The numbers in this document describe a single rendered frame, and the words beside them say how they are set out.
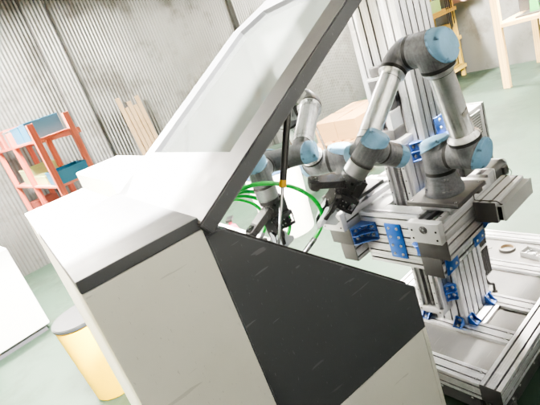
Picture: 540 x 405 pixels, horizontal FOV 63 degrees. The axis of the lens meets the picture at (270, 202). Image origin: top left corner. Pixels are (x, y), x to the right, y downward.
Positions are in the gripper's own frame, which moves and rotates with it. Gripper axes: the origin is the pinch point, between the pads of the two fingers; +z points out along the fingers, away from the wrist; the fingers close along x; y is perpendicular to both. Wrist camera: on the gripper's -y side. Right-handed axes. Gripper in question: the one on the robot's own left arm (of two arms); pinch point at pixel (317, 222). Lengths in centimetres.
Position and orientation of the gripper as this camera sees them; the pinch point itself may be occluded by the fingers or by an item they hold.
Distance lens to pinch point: 146.5
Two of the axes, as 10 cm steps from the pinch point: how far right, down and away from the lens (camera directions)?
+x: -0.6, -5.2, 8.5
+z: -4.2, 7.8, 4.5
